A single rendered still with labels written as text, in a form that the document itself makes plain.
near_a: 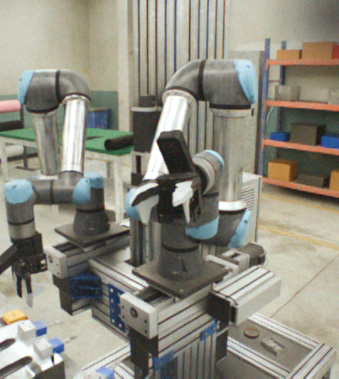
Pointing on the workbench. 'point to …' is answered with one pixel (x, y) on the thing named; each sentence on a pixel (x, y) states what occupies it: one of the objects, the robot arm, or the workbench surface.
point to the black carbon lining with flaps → (5, 365)
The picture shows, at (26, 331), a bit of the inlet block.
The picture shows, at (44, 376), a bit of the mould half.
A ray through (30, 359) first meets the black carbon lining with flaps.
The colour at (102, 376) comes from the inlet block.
